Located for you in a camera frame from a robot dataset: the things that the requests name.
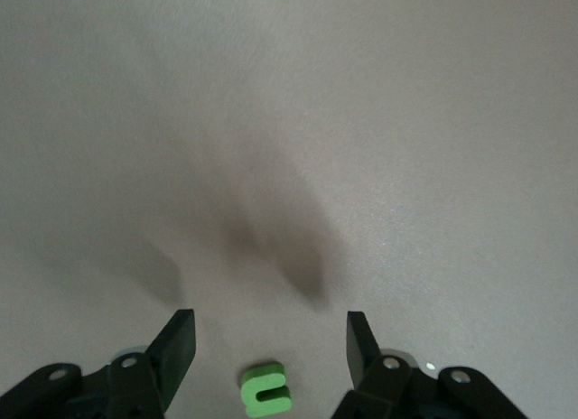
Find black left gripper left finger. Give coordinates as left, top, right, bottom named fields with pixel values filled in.
left=103, top=309, right=197, bottom=419

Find green foam letter n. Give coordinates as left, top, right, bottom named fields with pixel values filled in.
left=239, top=360, right=294, bottom=415

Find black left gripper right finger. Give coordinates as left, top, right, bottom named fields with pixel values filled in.
left=333, top=311, right=442, bottom=419

